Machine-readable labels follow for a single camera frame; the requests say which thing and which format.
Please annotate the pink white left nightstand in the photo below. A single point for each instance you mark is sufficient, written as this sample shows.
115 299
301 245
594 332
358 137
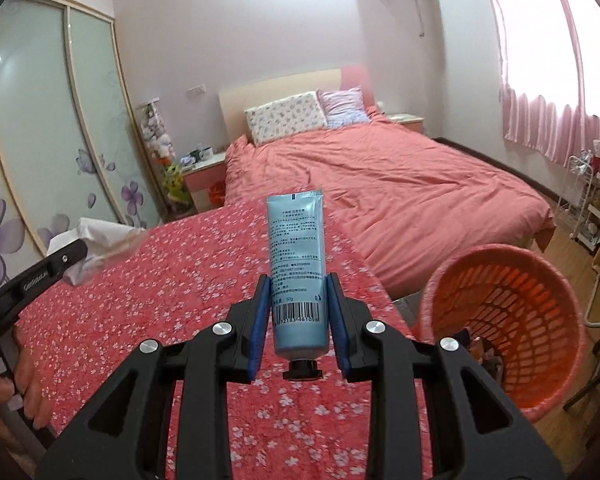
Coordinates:
201 177

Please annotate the beige wooden headboard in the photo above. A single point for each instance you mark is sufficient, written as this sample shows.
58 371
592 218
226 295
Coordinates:
233 102

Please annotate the red floral tablecloth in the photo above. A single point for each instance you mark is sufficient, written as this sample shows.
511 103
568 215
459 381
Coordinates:
183 279

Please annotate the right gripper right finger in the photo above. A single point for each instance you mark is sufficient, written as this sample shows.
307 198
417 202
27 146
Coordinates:
433 397

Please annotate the white floral pillow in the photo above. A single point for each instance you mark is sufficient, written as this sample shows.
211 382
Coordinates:
285 117

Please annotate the hanging plush toy column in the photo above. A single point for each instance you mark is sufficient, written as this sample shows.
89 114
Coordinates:
153 132

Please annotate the light blue cream tube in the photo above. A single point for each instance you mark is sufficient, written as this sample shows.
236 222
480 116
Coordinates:
296 243

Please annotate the right bedside nightstand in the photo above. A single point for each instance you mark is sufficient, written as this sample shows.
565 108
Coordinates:
411 122

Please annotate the yellow green plush toy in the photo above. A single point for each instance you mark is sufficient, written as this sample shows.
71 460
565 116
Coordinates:
175 186

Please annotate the white mug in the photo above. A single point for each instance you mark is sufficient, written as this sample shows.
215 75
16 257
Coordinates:
206 153

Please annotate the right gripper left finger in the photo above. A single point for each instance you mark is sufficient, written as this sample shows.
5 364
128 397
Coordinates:
123 430

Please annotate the orange plastic laundry basket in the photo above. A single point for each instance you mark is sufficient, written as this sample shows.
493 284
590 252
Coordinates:
519 302

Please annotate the white wire rack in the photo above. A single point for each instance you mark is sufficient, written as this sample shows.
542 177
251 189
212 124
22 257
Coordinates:
578 206

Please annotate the salmon pink bed duvet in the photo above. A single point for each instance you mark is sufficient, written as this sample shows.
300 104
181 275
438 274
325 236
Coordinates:
405 201

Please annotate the wall power socket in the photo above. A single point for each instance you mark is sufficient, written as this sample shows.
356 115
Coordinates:
196 91

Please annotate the sliding wardrobe floral doors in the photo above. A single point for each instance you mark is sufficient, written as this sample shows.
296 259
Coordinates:
69 146

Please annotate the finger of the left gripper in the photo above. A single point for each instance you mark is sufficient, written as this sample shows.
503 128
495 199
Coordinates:
31 283

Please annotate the pink striped pillow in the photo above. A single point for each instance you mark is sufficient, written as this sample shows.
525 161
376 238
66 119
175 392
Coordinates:
343 108

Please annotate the pink window curtain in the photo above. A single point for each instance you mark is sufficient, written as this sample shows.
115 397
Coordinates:
550 74

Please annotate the white tissue paper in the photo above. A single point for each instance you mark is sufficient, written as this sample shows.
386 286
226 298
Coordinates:
107 244

